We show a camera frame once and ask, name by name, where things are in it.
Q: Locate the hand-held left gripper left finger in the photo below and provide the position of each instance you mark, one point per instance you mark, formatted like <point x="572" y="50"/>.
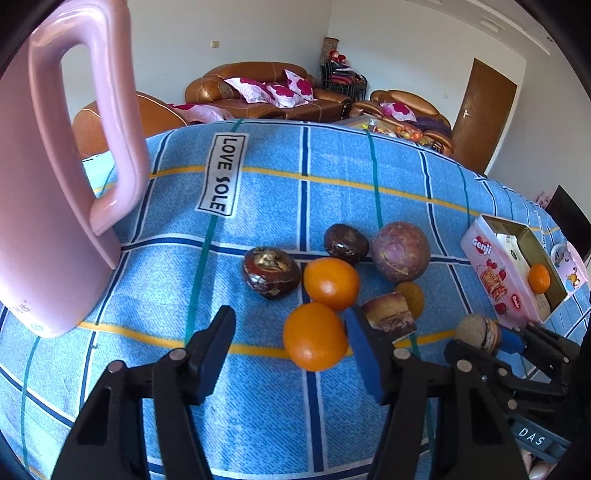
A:
<point x="213" y="356"/>

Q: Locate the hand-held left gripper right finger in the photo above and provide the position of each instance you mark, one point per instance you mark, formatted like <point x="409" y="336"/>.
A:
<point x="368" y="357"/>

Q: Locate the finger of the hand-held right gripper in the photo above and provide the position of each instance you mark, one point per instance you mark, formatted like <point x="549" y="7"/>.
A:
<point x="503" y="371"/>
<point x="512" y="340"/>

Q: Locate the round chocolate cream cake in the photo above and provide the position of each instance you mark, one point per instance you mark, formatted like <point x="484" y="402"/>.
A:
<point x="478" y="330"/>

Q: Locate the small orange piece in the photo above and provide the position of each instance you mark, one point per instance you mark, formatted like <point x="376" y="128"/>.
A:
<point x="412" y="297"/>

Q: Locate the pink tin box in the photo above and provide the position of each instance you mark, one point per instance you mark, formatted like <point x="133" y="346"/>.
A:
<point x="489" y="267"/>

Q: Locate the purple passion fruit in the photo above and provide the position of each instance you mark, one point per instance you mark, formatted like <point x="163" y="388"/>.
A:
<point x="400" y="251"/>

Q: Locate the person's right hand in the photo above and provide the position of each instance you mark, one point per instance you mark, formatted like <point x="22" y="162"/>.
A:
<point x="540" y="470"/>

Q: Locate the layered chocolate cake piece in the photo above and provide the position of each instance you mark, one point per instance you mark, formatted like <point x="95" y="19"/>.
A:
<point x="388" y="314"/>

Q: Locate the pink cartoon cup with lid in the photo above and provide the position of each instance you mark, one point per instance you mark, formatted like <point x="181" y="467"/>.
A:
<point x="570" y="267"/>

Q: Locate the glossy brown gold fruit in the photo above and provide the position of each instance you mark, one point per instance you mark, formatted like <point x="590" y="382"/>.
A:
<point x="270" y="273"/>

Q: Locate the dark maroon fruit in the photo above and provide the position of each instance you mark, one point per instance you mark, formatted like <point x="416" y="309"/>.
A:
<point x="345" y="243"/>

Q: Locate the black television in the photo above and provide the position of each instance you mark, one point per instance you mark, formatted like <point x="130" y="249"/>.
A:
<point x="570" y="217"/>

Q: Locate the blue plaid tablecloth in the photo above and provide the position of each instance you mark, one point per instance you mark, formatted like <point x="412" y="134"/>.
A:
<point x="277" y="184"/>

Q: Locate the pink plastic jug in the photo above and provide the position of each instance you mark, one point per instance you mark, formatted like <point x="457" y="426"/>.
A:
<point x="27" y="230"/>

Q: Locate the brown wooden door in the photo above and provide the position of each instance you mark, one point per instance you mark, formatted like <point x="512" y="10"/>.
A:
<point x="485" y="115"/>

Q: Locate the colourful snacks pile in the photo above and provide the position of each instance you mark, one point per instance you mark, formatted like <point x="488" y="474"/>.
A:
<point x="399" y="132"/>

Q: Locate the purple blanket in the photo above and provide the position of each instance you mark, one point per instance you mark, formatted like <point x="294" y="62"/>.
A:
<point x="434" y="123"/>

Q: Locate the wooden coffee table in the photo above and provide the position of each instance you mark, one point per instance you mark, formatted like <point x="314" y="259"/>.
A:
<point x="360" y="122"/>

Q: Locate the white pillow with magenta flowers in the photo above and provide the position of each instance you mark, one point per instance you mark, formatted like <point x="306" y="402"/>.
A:
<point x="247" y="88"/>
<point x="198" y="110"/>
<point x="282" y="94"/>
<point x="399" y="110"/>
<point x="301" y="84"/>

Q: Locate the orange leather armchair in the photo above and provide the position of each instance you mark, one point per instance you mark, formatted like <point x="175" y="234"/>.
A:
<point x="152" y="115"/>

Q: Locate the long brown leather sofa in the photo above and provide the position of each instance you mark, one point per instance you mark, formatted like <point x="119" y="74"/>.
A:
<point x="258" y="108"/>

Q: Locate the brown leather loveseat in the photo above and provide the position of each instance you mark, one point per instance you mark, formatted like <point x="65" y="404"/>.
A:
<point x="415" y="99"/>

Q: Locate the stack of black chairs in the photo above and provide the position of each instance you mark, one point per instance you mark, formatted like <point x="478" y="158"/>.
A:
<point x="344" y="78"/>

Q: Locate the tall patterned roll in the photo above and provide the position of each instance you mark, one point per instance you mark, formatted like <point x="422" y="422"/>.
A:
<point x="329" y="46"/>

